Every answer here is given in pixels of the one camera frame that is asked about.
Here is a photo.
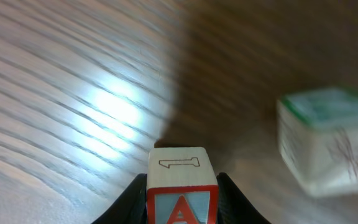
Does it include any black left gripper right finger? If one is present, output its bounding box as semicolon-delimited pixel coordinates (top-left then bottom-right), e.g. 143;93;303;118
216;172;270;224

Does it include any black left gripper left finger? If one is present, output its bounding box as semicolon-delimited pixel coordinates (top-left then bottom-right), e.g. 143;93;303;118
92;174;147;224

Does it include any red letter A block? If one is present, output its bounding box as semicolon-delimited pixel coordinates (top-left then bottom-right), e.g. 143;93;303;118
146;147;219;224

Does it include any wooden block with dragonfly drawing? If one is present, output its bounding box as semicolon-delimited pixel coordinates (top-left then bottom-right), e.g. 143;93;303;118
277;87;358;197

